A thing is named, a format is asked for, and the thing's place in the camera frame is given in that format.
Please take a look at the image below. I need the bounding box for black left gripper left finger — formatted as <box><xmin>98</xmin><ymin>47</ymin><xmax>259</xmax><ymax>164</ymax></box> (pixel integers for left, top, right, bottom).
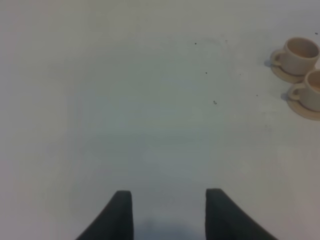
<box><xmin>77</xmin><ymin>190</ymin><xmax>134</xmax><ymax>240</ymax></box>

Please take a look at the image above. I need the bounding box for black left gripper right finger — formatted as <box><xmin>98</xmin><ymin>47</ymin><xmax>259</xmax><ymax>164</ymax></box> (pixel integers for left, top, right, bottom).
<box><xmin>205</xmin><ymin>188</ymin><xmax>275</xmax><ymax>240</ymax></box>

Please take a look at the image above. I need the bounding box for near beige cup saucer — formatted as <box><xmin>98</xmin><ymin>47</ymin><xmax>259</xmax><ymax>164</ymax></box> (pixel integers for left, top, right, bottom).
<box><xmin>286</xmin><ymin>98</ymin><xmax>320</xmax><ymax>121</ymax></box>

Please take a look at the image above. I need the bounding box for beige cup saucer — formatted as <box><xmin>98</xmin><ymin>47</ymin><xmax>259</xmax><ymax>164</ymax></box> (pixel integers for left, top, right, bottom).
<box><xmin>270</xmin><ymin>61</ymin><xmax>316</xmax><ymax>84</ymax></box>
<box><xmin>286</xmin><ymin>98</ymin><xmax>320</xmax><ymax>121</ymax></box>

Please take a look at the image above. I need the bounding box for near beige teacup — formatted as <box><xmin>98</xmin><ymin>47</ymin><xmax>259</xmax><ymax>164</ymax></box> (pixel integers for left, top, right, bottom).
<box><xmin>287</xmin><ymin>69</ymin><xmax>320</xmax><ymax>112</ymax></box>

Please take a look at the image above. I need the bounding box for beige teacup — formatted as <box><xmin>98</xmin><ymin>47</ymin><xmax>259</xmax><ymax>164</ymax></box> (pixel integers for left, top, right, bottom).
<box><xmin>287</xmin><ymin>69</ymin><xmax>320</xmax><ymax>112</ymax></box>
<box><xmin>270</xmin><ymin>37</ymin><xmax>320</xmax><ymax>77</ymax></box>

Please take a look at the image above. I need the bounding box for far beige cup saucer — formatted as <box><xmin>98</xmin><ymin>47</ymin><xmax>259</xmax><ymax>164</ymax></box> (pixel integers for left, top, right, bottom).
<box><xmin>270</xmin><ymin>61</ymin><xmax>316</xmax><ymax>84</ymax></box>

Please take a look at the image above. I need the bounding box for far beige teacup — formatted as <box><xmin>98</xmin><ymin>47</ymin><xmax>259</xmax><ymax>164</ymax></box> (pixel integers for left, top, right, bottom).
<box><xmin>270</xmin><ymin>37</ymin><xmax>320</xmax><ymax>77</ymax></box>

